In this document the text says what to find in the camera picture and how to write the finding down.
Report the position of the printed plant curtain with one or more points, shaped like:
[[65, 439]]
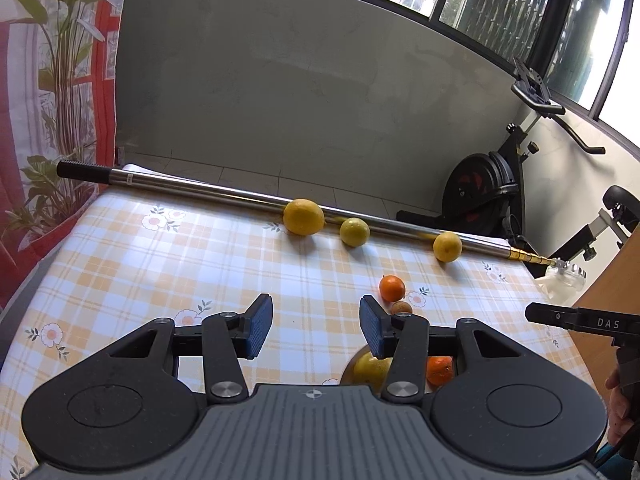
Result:
[[60, 60]]

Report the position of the orange tangerine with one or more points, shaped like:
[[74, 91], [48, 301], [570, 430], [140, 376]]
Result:
[[391, 287], [440, 371]]

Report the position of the large yellow lemon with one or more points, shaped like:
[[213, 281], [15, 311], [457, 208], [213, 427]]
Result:
[[303, 216]]

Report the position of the translucent plastic container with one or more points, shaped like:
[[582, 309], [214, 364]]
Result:
[[565, 282]]

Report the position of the person's right hand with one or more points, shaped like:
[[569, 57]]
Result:
[[620, 410]]

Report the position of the small greenish yellow lemon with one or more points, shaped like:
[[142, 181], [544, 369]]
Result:
[[354, 231]]

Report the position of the greenish yellow citrus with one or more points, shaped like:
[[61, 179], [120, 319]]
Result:
[[369, 371]]

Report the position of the wooden cabinet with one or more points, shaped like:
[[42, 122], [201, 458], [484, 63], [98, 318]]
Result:
[[615, 280]]

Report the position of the small brown longan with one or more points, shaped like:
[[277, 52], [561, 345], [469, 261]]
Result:
[[401, 308]]

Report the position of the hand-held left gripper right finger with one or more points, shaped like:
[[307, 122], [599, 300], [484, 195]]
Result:
[[372, 327]]

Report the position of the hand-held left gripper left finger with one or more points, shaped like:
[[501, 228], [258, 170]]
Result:
[[260, 327]]

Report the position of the metal window grille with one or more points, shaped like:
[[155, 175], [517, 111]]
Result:
[[500, 10]]

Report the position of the black exercise bike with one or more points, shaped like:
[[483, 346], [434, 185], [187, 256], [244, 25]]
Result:
[[480, 185]]

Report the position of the checkered floral tablecloth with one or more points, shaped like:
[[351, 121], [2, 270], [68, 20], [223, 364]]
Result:
[[150, 270]]

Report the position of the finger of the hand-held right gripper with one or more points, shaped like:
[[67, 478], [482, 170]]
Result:
[[550, 315]]

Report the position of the telescopic metal pole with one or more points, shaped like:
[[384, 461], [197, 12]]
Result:
[[200, 190]]

